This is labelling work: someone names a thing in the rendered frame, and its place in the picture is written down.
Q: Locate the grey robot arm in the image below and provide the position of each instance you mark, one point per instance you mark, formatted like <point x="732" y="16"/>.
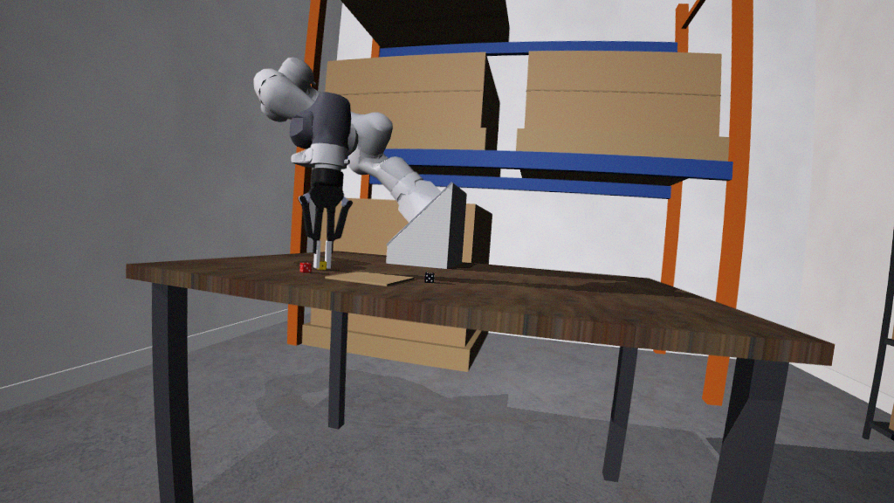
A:
<point x="322" y="130"/>

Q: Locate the tan flat mat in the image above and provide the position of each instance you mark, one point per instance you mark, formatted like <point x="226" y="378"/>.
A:
<point x="370" y="278"/>

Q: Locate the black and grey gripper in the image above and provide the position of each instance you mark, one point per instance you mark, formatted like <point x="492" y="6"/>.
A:
<point x="325" y="192"/>

